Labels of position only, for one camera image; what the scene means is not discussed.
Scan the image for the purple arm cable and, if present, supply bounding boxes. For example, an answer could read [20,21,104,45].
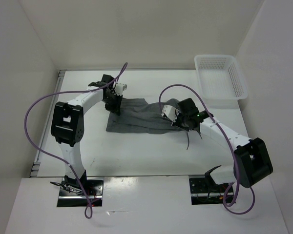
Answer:
[23,62,128,218]
[158,84,256,215]

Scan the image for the aluminium table edge rail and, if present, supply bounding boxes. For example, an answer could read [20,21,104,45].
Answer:
[29,70,66,178]

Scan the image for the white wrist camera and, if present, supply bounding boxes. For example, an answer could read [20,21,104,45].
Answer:
[114,83,127,96]
[162,105,180,122]

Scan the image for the grey cotton shorts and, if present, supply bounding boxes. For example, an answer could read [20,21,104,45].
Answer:
[106,98,185,135]

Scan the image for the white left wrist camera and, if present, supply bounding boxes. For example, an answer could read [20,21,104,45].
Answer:
[114,83,127,96]

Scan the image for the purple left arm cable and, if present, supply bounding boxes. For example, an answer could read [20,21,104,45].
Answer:
[23,62,128,218]

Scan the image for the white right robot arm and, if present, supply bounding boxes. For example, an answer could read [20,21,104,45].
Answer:
[162,98,273,192]

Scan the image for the white plastic laundry basket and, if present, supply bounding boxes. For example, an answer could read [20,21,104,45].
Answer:
[194,55,248,101]

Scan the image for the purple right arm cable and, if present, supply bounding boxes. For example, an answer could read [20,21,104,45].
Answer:
[158,84,256,215]

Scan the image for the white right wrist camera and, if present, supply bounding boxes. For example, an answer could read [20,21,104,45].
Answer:
[162,105,180,122]

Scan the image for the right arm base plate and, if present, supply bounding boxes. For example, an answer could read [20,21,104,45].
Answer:
[189,177,229,205]

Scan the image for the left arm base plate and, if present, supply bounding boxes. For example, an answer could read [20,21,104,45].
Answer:
[57,177,105,208]

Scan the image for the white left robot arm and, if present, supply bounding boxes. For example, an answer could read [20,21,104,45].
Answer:
[51,75,127,195]

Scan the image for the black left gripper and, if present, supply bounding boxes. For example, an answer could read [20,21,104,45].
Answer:
[103,92,123,116]

